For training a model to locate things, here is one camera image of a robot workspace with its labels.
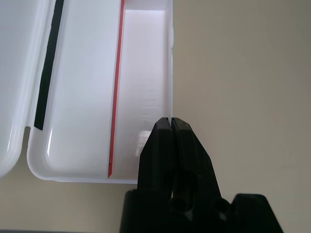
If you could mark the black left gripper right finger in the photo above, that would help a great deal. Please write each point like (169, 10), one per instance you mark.
(192, 165)

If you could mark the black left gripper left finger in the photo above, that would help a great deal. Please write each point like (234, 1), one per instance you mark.
(155, 157)

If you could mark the white plastic pencil case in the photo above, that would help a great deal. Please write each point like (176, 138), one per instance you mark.
(85, 97)

